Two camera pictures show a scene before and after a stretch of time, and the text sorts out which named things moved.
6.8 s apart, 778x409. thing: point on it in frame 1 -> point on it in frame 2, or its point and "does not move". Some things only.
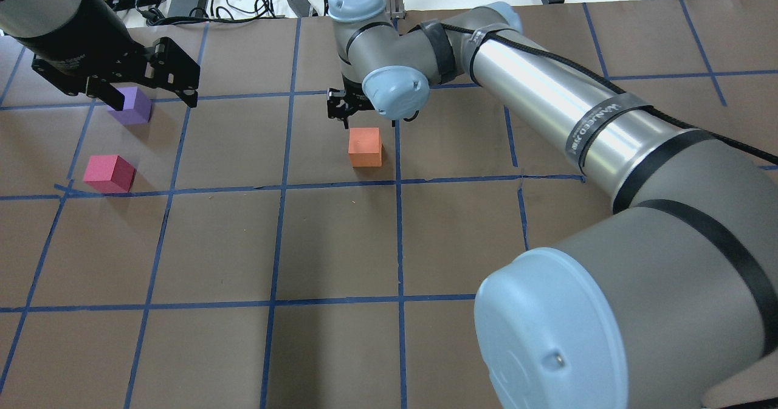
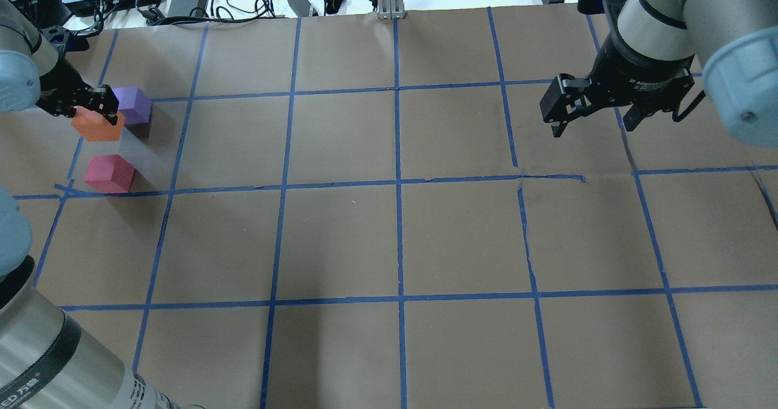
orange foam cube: [364, 147] -> [94, 127]
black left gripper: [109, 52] -> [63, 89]
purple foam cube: [137, 108] does not move
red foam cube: [109, 174] does not move
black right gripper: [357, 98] -> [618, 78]
